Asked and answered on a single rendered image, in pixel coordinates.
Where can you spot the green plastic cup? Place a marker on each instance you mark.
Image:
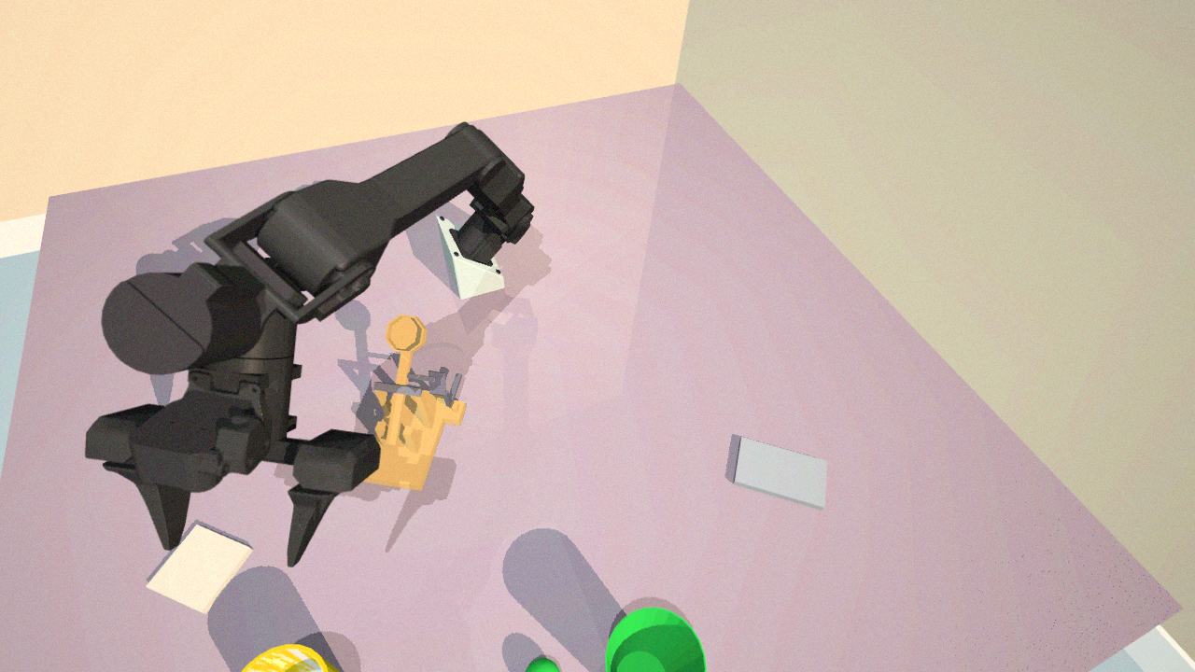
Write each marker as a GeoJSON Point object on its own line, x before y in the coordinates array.
{"type": "Point", "coordinates": [654, 640]}

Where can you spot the yellow cup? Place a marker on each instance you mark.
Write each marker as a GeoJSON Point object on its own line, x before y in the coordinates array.
{"type": "Point", "coordinates": [290, 658]}

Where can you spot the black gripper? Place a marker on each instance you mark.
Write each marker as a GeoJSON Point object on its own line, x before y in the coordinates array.
{"type": "Point", "coordinates": [333, 462]}

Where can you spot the green ball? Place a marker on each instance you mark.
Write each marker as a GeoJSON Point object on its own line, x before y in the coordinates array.
{"type": "Point", "coordinates": [542, 665]}

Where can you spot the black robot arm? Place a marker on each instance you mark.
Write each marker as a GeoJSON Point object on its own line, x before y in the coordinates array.
{"type": "Point", "coordinates": [326, 239]}

